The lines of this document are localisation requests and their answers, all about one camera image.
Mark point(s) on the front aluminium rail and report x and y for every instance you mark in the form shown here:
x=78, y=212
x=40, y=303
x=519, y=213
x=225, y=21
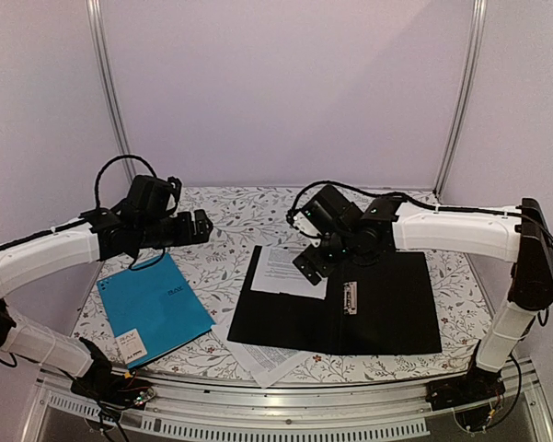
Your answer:
x=187, y=408

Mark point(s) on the black clip folder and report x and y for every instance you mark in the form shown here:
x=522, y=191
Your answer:
x=384, y=309

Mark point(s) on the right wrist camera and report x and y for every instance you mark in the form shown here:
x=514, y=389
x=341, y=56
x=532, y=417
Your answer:
x=328, y=211

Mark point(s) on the left aluminium frame post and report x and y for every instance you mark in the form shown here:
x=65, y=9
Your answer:
x=98, y=35

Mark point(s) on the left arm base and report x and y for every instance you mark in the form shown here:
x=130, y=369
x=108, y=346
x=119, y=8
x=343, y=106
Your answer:
x=100, y=384

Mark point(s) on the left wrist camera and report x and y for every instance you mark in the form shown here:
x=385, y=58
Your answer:
x=152, y=197

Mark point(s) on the blue folder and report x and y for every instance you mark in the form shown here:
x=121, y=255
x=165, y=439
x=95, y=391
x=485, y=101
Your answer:
x=152, y=311

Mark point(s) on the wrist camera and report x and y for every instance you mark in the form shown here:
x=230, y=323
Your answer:
x=152, y=197
x=328, y=211

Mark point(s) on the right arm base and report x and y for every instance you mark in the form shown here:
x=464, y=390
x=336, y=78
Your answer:
x=478, y=392

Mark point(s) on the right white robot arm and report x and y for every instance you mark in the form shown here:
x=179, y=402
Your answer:
x=514, y=234

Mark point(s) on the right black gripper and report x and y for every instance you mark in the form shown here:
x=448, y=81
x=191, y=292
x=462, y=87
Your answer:
x=322, y=266

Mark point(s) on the aluminium frame post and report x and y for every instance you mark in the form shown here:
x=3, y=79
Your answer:
x=474, y=43
x=98, y=35

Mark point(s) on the right aluminium frame post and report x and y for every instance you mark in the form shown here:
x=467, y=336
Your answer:
x=474, y=43

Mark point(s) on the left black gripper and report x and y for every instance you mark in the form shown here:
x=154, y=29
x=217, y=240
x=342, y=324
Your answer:
x=187, y=235

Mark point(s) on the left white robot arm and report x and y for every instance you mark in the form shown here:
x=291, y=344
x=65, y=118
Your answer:
x=94, y=236

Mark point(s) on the floral tablecloth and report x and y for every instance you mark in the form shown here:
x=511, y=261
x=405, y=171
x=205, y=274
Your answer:
x=246, y=217

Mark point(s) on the printed paper sheet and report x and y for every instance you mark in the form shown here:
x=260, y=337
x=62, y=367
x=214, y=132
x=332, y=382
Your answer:
x=275, y=273
x=267, y=365

